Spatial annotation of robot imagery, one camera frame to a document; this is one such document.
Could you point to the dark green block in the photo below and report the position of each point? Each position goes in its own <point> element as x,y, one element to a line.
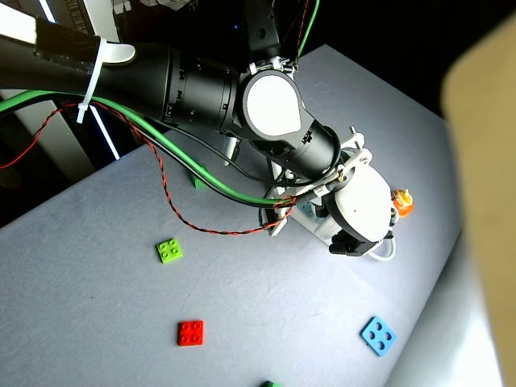
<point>271,384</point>

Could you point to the lime green stud brick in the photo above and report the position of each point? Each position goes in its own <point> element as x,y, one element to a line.
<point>169,251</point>

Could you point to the orange toy with yellow top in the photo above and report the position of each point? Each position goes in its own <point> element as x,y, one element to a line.
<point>404,209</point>

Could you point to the white power strip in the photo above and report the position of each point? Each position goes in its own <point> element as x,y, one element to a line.
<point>318,230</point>

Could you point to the green number seven cube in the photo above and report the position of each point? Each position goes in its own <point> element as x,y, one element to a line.
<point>198,184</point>

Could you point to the blue four-hole block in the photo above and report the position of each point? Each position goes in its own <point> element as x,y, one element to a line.
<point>379,335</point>

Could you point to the grey table cloth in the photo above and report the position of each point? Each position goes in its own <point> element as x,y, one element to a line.
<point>101,302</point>

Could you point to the red stud brick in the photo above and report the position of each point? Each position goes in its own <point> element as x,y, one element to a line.
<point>190,333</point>

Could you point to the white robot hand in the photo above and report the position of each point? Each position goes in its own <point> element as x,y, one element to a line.
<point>363,209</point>
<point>231,148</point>

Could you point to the white zip tie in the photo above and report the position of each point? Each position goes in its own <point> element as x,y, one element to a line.
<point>90,84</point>

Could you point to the blurred beige panel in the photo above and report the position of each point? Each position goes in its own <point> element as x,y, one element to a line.
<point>488,161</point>

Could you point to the white light strip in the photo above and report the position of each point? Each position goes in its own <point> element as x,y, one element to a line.
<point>105,133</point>

